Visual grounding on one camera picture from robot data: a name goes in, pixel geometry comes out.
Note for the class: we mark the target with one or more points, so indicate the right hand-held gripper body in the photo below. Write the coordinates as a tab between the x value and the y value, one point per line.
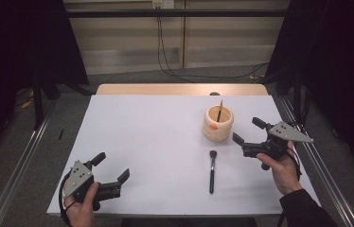
287	132

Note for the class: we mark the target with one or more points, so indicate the person's right hand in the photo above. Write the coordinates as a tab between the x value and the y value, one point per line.
285	175

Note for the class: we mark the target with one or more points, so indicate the black stand post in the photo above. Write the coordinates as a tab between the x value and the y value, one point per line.
297	97
38	104

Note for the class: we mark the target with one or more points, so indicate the white table mat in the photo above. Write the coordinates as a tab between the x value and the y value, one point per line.
159	132

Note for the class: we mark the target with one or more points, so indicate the person's left hand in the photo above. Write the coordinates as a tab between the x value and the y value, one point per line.
82	214

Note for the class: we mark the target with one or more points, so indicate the black horizontal frame bar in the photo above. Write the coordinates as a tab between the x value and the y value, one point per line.
165	13

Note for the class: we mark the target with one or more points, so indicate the aluminium floor rail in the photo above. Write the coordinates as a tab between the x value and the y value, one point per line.
17	173
329	186

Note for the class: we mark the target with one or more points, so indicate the cream ribbed cup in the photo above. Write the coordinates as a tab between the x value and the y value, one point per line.
217	130

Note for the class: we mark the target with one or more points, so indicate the black curtain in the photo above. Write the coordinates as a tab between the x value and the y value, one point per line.
339	63
14	47

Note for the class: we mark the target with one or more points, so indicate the black pencil with orange end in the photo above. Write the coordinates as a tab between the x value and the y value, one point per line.
220	112

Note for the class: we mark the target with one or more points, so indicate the wooden table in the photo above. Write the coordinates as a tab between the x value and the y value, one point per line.
165	89

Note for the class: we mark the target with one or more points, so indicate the white wall outlet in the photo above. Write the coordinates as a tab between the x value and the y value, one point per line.
163	3

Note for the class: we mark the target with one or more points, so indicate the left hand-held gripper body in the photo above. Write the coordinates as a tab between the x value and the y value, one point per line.
79	178

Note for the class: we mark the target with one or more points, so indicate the black makeup brush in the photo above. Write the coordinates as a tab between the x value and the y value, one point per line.
212	173

